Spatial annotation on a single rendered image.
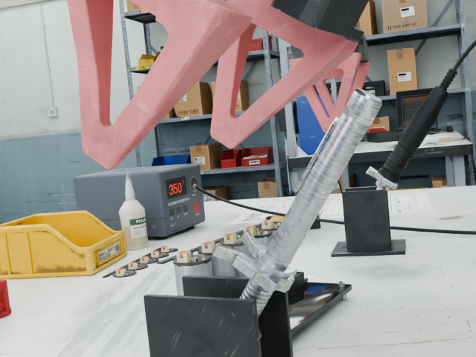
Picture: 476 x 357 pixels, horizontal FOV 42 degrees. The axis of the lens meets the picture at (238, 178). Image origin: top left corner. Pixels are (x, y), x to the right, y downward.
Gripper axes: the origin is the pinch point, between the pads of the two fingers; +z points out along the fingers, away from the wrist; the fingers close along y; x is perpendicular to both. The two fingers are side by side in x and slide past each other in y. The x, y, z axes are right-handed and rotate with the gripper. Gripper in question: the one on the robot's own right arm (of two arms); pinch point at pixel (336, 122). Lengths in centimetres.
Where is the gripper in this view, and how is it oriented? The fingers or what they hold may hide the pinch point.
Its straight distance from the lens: 66.3
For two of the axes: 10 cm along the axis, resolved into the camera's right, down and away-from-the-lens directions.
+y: -2.8, 1.0, -9.6
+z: 0.8, 9.9, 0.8
